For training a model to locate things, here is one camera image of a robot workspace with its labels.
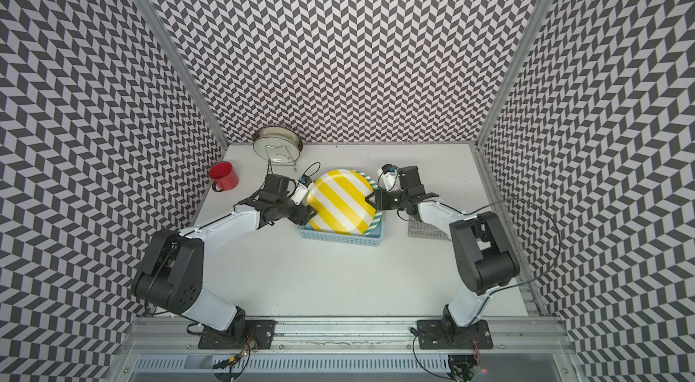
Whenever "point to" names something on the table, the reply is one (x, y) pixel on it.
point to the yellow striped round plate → (339, 198)
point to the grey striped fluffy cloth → (416, 228)
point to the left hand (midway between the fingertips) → (306, 208)
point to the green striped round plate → (378, 216)
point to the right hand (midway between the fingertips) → (370, 202)
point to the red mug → (223, 176)
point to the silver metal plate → (277, 135)
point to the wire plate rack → (270, 165)
